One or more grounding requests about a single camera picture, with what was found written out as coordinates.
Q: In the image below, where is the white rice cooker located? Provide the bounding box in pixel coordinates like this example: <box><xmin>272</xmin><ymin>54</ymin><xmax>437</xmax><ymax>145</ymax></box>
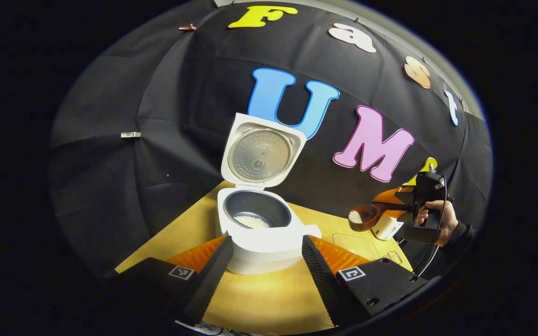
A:
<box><xmin>216</xmin><ymin>112</ymin><xmax>322</xmax><ymax>275</ymax></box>

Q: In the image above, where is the black backdrop cloth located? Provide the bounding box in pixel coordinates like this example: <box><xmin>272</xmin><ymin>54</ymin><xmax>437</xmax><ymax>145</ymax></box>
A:
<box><xmin>49</xmin><ymin>0</ymin><xmax>494</xmax><ymax>280</ymax></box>

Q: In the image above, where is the white toaster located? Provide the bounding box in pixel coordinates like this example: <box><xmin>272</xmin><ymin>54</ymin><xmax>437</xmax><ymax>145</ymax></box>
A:
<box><xmin>371</xmin><ymin>215</ymin><xmax>404</xmax><ymax>241</ymax></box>

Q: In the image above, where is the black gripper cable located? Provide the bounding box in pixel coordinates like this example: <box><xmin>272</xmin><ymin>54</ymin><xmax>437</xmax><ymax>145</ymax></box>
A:
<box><xmin>411</xmin><ymin>175</ymin><xmax>448</xmax><ymax>276</ymax></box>

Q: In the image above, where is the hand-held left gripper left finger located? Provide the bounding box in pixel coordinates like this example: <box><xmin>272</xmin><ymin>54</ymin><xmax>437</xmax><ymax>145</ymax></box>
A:
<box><xmin>106</xmin><ymin>235</ymin><xmax>234</xmax><ymax>325</ymax></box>

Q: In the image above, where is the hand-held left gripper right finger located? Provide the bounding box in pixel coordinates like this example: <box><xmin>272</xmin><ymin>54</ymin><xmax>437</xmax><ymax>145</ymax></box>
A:
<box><xmin>302</xmin><ymin>235</ymin><xmax>431</xmax><ymax>328</ymax></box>

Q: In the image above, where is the clear plastic container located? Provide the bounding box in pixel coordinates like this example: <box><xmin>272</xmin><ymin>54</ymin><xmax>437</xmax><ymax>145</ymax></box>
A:
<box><xmin>332</xmin><ymin>232</ymin><xmax>393</xmax><ymax>263</ymax></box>

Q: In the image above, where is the brown wooden spoon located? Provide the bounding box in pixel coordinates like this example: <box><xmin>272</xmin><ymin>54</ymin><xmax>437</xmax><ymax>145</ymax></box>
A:
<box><xmin>348</xmin><ymin>202</ymin><xmax>412</xmax><ymax>232</ymax></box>

